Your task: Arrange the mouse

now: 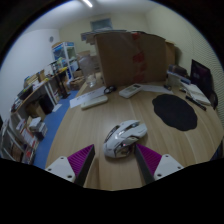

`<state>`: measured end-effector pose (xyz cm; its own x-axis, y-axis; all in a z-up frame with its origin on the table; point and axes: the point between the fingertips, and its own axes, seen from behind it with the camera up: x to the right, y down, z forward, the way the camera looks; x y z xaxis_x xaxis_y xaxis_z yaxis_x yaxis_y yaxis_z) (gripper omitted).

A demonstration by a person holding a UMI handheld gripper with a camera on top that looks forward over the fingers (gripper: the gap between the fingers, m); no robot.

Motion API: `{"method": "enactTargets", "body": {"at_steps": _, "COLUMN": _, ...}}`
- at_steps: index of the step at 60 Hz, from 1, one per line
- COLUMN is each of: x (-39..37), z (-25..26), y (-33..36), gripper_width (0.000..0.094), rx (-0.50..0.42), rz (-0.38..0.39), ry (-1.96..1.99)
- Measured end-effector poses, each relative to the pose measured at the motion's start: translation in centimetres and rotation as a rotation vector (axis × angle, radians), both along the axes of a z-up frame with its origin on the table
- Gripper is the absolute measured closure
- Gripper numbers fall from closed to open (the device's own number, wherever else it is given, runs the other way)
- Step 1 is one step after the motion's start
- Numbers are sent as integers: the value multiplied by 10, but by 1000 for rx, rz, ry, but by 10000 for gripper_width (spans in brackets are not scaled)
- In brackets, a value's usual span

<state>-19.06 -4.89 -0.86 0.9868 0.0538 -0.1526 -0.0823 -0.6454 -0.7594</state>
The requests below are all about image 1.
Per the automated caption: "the clear plastic container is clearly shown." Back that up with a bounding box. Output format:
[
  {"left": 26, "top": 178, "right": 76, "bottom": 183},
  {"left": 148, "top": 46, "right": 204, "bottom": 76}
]
[{"left": 166, "top": 72, "right": 183, "bottom": 89}]

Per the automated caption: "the black scalloped mouse pad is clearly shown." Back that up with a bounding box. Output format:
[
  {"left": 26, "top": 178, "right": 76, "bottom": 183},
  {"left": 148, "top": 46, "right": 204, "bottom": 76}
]
[{"left": 151, "top": 93, "right": 198, "bottom": 132}]

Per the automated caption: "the shelf unit with books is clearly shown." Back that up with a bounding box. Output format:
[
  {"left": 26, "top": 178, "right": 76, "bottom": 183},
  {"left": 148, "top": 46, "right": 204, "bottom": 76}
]
[{"left": 0, "top": 113, "right": 49, "bottom": 165}]

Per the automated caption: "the grey door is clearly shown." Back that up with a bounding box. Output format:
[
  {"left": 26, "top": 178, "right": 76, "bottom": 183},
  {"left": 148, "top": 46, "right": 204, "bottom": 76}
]
[{"left": 89, "top": 18, "right": 114, "bottom": 33}]

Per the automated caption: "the slim white remote control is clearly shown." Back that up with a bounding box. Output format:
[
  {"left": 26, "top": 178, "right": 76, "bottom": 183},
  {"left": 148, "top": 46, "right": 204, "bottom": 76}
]
[{"left": 80, "top": 95, "right": 109, "bottom": 111}]

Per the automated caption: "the blue and white display cabinet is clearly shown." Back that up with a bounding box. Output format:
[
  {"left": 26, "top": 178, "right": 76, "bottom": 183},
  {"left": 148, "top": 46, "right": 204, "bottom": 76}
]
[{"left": 51, "top": 41, "right": 78, "bottom": 73}]

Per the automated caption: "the large cardboard box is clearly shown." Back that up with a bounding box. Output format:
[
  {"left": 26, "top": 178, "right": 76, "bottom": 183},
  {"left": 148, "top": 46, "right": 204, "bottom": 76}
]
[{"left": 94, "top": 31, "right": 168, "bottom": 88}]

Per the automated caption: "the wooden side desk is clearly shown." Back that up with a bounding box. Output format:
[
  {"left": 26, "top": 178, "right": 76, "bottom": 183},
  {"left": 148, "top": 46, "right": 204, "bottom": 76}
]
[{"left": 14, "top": 68, "right": 73, "bottom": 118}]

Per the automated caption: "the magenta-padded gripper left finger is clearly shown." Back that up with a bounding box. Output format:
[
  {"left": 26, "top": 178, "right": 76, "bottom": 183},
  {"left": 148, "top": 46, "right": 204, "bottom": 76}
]
[{"left": 45, "top": 144, "right": 96, "bottom": 187}]

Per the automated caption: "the black office chair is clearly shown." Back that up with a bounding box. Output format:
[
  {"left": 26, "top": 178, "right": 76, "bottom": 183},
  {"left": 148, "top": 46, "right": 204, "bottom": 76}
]
[{"left": 190, "top": 59, "right": 219, "bottom": 111}]

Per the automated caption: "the tall cardboard box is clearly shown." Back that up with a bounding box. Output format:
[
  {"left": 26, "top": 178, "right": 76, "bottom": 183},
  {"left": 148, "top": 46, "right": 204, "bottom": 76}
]
[{"left": 164, "top": 40, "right": 178, "bottom": 68}]

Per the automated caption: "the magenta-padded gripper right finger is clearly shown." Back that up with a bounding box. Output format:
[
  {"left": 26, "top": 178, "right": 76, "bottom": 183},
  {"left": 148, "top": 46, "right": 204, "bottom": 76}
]
[{"left": 133, "top": 143, "right": 185, "bottom": 185}]

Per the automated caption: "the black marker pen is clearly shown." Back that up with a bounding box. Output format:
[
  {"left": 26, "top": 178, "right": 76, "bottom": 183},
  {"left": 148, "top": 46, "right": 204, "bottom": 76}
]
[{"left": 185, "top": 95, "right": 208, "bottom": 112}]

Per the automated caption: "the white printed paper sheet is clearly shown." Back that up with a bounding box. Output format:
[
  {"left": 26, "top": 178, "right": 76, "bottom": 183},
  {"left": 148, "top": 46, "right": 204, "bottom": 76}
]
[{"left": 69, "top": 87, "right": 106, "bottom": 109}]

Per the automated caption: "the white computer mouse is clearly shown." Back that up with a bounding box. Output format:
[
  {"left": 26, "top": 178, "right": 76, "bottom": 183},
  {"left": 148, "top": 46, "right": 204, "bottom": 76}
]
[{"left": 102, "top": 119, "right": 148, "bottom": 159}]

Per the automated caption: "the open white notebook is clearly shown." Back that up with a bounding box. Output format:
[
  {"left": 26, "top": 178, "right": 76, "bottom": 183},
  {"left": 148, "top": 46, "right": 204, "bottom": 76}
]
[{"left": 181, "top": 83, "right": 212, "bottom": 107}]

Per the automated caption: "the ceiling tube light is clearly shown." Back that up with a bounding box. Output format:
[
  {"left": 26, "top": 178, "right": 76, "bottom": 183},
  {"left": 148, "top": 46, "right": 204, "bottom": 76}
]
[{"left": 81, "top": 0, "right": 94, "bottom": 8}]

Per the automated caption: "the plain white paper sheet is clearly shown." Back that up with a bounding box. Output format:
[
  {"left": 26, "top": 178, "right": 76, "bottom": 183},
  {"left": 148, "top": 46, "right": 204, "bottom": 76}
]
[{"left": 139, "top": 83, "right": 173, "bottom": 95}]

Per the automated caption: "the coiled black cable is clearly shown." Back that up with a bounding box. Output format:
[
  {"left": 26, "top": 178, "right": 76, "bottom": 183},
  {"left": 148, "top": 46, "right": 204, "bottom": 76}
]
[{"left": 103, "top": 85, "right": 118, "bottom": 95}]

